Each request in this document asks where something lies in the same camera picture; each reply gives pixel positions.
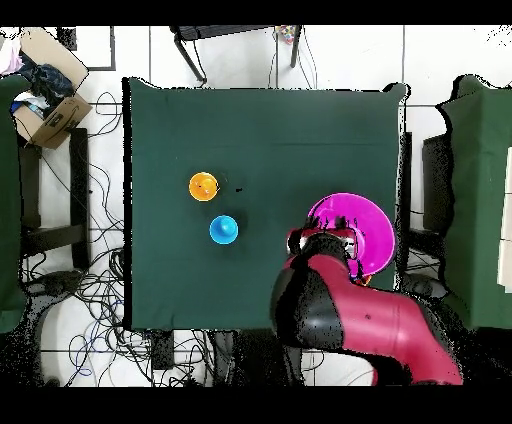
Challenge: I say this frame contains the pink bowl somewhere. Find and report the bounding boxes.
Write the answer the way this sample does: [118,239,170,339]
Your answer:
[306,192,397,278]

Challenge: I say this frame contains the blue cup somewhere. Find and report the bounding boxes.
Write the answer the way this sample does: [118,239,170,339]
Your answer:
[208,215,240,246]

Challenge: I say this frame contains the black box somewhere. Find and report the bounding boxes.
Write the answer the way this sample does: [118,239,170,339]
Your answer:
[422,133,453,235]

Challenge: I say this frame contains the dark green table cloth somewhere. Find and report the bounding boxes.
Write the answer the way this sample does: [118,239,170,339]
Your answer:
[121,76,409,331]

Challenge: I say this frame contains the orange cup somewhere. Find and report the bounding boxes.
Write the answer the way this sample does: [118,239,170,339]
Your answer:
[188,171,220,203]

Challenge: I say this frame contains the green cloth covered table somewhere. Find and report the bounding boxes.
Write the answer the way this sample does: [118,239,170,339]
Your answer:
[0,74,31,334]
[437,74,512,331]

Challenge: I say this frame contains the colourful toy pile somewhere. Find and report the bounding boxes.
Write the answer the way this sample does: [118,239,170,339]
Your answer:
[275,25,297,45]

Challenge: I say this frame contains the cardboard box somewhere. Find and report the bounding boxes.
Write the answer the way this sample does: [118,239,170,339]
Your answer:
[11,27,94,150]

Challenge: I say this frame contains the dark blue cloth bundle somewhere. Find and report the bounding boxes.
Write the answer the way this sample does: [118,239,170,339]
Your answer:
[17,51,75,117]

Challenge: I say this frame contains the pink white cloth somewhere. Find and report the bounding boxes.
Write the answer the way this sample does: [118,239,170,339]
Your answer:
[0,37,23,75]

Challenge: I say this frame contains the tangle of floor cables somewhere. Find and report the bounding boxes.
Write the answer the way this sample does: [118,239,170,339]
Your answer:
[23,91,213,387]

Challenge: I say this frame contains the black metal stool frame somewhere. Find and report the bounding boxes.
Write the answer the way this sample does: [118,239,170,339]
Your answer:
[169,25,304,87]

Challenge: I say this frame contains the black bench frame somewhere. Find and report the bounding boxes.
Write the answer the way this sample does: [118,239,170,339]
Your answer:
[17,127,91,273]

